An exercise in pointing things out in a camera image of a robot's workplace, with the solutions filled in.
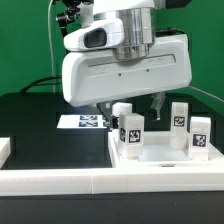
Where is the white U-shaped obstacle fence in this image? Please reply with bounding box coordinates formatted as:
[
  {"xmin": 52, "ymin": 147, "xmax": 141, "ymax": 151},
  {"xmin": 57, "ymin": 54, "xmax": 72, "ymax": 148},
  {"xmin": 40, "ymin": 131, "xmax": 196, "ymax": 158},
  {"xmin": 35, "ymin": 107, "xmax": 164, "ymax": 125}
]
[{"xmin": 0, "ymin": 137, "xmax": 224, "ymax": 196}]

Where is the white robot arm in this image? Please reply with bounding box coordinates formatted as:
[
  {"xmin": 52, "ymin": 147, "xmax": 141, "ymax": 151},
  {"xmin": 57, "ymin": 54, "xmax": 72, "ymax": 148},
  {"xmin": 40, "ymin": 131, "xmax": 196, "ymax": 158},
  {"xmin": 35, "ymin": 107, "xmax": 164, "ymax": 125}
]
[{"xmin": 62, "ymin": 0, "xmax": 192, "ymax": 120}]

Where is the black cable bundle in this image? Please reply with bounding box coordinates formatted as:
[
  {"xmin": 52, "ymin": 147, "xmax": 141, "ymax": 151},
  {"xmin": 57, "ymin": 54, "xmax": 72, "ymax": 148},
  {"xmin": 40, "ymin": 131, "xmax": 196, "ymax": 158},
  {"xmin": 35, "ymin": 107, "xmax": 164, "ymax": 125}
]
[{"xmin": 19, "ymin": 75, "xmax": 64, "ymax": 94}]

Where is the white square table top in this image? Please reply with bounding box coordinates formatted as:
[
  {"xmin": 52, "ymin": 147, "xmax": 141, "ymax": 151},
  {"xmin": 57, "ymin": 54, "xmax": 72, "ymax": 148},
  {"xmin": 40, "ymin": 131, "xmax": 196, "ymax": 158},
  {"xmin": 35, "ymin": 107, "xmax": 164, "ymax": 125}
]
[{"xmin": 108, "ymin": 131, "xmax": 224, "ymax": 168}]

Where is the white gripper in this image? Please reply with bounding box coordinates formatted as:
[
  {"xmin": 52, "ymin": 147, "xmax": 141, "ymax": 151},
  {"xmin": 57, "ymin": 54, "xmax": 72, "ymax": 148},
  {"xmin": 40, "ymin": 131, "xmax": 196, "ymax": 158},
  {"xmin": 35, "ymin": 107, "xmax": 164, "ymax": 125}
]
[{"xmin": 62, "ymin": 34, "xmax": 192, "ymax": 129}]

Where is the white marker base plate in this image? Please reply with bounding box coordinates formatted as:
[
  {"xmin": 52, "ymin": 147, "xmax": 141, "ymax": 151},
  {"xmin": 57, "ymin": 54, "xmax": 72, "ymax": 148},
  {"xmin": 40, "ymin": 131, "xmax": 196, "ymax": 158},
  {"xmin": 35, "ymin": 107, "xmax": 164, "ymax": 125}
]
[{"xmin": 57, "ymin": 115, "xmax": 106, "ymax": 129}]

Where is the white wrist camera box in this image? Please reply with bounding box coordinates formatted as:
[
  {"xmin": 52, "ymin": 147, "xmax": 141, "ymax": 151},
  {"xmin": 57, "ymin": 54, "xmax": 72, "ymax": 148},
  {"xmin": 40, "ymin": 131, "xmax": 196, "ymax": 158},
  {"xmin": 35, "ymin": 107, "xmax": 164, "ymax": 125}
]
[{"xmin": 64, "ymin": 18, "xmax": 125, "ymax": 52}]

